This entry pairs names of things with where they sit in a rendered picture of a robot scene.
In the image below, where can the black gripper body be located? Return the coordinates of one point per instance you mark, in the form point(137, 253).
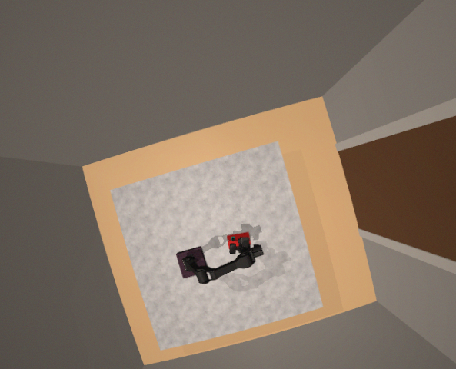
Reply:
point(233, 248)

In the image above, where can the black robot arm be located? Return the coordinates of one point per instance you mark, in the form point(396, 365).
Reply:
point(245, 260)

